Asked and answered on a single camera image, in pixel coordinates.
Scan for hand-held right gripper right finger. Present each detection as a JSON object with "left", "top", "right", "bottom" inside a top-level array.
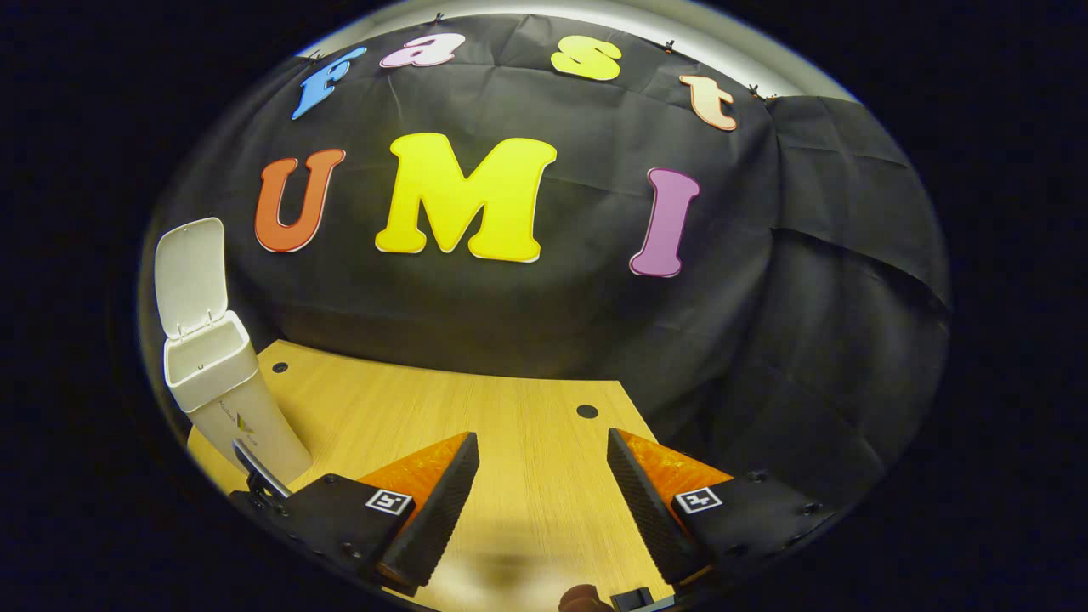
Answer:
[{"left": 606, "top": 428, "right": 838, "bottom": 592}]

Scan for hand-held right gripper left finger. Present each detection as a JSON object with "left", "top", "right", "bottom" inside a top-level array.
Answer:
[{"left": 280, "top": 431, "right": 481, "bottom": 598}]

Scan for white desktop garbage bin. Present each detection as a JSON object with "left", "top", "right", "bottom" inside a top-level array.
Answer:
[{"left": 154, "top": 217, "right": 314, "bottom": 487}]

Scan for wooden desktop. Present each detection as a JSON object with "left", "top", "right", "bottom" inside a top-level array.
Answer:
[{"left": 185, "top": 339, "right": 681, "bottom": 612}]

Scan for black backdrop cloth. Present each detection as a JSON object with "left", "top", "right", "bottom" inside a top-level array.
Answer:
[{"left": 140, "top": 13, "right": 951, "bottom": 511}]

